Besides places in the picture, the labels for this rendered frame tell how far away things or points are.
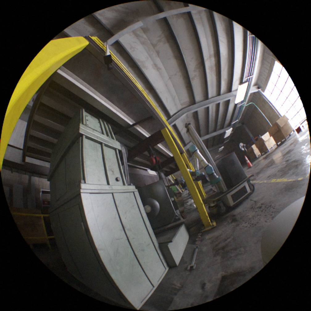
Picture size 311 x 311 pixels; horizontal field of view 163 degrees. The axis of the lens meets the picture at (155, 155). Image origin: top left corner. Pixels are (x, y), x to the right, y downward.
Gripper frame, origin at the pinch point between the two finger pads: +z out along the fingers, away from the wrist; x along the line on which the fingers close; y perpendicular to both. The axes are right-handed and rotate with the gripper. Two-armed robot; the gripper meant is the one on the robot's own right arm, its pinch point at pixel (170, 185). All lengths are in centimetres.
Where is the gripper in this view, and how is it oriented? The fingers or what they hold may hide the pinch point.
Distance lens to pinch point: 201.2
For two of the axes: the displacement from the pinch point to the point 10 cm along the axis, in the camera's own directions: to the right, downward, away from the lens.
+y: 3.5, 8.5, -3.9
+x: -3.5, 5.1, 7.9
